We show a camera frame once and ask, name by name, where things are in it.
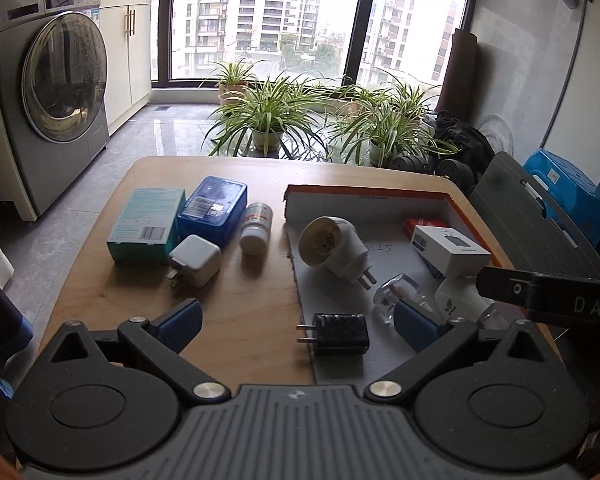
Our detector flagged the round white plug adapter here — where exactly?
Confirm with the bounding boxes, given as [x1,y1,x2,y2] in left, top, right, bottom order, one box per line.
[298,216,378,292]

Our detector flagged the apartment buildings outside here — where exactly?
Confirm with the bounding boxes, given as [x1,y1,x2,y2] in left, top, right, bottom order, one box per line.
[172,0,468,86]

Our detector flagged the red and blue card box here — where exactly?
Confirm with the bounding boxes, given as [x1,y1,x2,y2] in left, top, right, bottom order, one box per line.
[404,217,451,278]

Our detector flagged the black bag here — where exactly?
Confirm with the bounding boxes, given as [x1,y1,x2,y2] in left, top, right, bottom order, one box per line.
[427,110,497,181]

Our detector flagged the dark blue cloth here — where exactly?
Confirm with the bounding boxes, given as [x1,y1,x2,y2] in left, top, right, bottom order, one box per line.
[0,260,33,396]

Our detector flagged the white cabinet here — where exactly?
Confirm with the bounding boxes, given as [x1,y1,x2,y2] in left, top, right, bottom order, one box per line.
[0,0,156,221]

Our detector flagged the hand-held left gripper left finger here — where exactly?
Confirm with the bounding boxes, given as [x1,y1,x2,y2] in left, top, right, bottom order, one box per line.
[37,298,231,406]

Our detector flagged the black charger plug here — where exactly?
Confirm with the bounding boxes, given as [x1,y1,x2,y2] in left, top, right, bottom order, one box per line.
[296,313,370,357]

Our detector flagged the potted spider plant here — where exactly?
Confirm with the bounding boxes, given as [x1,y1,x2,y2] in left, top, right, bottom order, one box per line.
[330,71,443,126]
[201,74,333,160]
[322,105,463,170]
[199,57,273,108]

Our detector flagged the brown rolled mat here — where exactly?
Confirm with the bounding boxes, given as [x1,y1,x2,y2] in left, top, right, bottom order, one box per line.
[437,29,478,113]

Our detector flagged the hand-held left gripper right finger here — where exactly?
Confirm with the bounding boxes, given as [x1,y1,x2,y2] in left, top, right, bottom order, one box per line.
[362,298,563,406]

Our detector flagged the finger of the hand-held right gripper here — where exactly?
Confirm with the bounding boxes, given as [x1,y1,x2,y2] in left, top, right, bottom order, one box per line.
[475,266,536,306]

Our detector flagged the teal cardboard box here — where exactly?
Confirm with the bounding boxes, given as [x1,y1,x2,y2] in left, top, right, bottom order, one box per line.
[106,187,186,263]

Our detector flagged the grey folding chair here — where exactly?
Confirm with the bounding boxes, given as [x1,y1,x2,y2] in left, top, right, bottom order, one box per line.
[467,151,600,281]

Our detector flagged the white charger box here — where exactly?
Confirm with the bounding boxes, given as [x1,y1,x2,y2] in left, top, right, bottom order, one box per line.
[411,225,492,277]

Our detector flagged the white cube charger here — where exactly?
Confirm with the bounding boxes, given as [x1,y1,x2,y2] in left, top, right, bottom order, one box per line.
[167,234,222,290]

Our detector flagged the orange-edged cardboard tray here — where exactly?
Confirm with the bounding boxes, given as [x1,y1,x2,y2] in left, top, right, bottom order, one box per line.
[283,184,563,386]

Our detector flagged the blue plastic box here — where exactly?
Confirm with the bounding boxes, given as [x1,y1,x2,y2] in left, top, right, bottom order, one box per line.
[176,176,247,248]

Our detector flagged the white fan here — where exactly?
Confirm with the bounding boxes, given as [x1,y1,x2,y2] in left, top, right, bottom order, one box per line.
[477,114,516,158]

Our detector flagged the grey washing machine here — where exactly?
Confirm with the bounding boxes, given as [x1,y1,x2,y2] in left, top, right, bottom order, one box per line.
[0,0,110,216]

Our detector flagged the white pill bottle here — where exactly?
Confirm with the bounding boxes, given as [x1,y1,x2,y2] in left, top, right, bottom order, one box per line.
[239,202,273,256]

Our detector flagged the black window frame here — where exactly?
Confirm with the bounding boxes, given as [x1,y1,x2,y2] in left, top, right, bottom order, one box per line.
[150,0,481,92]

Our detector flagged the blue plastic stool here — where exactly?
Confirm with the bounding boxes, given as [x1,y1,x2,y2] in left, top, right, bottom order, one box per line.
[522,149,600,248]

